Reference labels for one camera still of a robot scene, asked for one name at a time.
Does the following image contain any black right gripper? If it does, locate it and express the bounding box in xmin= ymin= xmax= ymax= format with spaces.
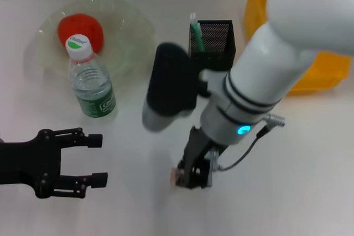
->
xmin=175 ymin=125 xmax=222 ymax=190

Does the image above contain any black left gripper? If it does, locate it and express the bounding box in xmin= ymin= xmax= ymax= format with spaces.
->
xmin=0 ymin=127 xmax=109 ymax=200

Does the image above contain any tan eraser with barcode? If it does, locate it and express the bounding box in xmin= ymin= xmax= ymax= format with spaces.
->
xmin=170 ymin=166 xmax=181 ymax=186

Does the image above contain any clear green-label water bottle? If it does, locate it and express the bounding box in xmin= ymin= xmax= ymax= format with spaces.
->
xmin=65 ymin=34 xmax=118 ymax=120

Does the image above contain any orange fruit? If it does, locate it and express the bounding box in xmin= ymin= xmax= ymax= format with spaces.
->
xmin=57 ymin=13 xmax=105 ymax=54

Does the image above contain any green utility knife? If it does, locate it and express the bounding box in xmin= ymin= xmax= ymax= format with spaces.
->
xmin=189 ymin=12 xmax=206 ymax=53

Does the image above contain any clear green glass fruit plate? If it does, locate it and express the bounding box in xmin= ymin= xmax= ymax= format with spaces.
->
xmin=23 ymin=0 xmax=157 ymax=85

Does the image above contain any black mesh pen holder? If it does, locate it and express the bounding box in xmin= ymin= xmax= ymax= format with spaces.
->
xmin=188 ymin=19 xmax=237 ymax=71

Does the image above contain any yellow plastic bin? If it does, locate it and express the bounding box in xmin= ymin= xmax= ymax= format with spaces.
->
xmin=243 ymin=0 xmax=352 ymax=97

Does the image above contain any grey right wrist cable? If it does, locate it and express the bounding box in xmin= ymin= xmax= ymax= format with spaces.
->
xmin=217 ymin=123 xmax=275 ymax=171

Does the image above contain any silver cable plug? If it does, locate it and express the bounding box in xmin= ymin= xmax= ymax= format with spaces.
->
xmin=261 ymin=114 xmax=287 ymax=129

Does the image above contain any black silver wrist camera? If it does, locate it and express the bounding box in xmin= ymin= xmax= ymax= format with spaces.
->
xmin=141 ymin=41 xmax=211 ymax=132

